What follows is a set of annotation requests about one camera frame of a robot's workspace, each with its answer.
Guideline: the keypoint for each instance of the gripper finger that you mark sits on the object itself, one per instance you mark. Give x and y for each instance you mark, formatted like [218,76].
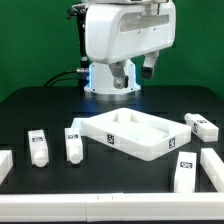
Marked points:
[147,70]
[120,79]

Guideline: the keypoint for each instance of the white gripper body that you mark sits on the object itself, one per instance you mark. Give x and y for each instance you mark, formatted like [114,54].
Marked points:
[116,32]

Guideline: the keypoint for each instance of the white desk top tray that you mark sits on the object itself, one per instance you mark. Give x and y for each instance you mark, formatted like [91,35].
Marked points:
[138,134]

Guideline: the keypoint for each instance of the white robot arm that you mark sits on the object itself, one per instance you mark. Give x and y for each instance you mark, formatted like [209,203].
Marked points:
[101,78]

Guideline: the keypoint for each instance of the white marker plate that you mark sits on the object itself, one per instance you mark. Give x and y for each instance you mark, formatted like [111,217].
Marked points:
[77,123]

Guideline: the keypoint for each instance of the white right corner block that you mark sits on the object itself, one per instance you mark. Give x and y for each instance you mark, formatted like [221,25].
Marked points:
[213,167]

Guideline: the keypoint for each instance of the white corner block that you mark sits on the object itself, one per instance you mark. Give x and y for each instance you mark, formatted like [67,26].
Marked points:
[213,167]
[6,163]

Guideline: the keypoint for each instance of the white left corner block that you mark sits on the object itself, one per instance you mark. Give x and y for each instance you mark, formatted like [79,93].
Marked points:
[6,163]

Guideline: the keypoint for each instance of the white front rail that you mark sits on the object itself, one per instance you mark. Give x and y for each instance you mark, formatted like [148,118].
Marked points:
[111,207]

